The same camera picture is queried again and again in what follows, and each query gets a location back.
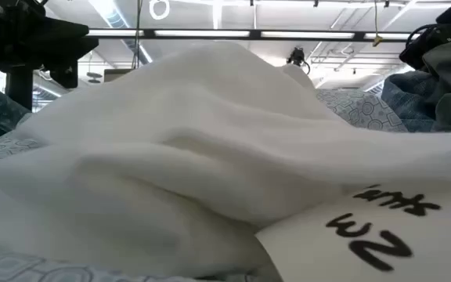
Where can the light grey geometric patterned cloth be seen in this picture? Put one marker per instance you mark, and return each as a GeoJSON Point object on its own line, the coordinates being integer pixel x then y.
{"type": "Point", "coordinates": [366, 109]}

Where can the large white cloth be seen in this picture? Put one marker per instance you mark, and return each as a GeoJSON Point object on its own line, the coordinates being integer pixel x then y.
{"type": "Point", "coordinates": [210, 137]}

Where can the grey hanging box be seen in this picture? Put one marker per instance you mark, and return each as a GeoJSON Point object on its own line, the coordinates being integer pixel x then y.
{"type": "Point", "coordinates": [116, 74]}

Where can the white sheet with black lettering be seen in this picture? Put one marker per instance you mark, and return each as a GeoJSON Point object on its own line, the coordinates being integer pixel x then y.
{"type": "Point", "coordinates": [307, 250]}

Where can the black overhead camera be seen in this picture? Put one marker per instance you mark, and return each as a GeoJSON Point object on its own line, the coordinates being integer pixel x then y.
{"type": "Point", "coordinates": [296, 56]}

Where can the black aluminium frame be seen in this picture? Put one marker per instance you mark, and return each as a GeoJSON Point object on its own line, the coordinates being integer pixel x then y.
{"type": "Point", "coordinates": [255, 34]}

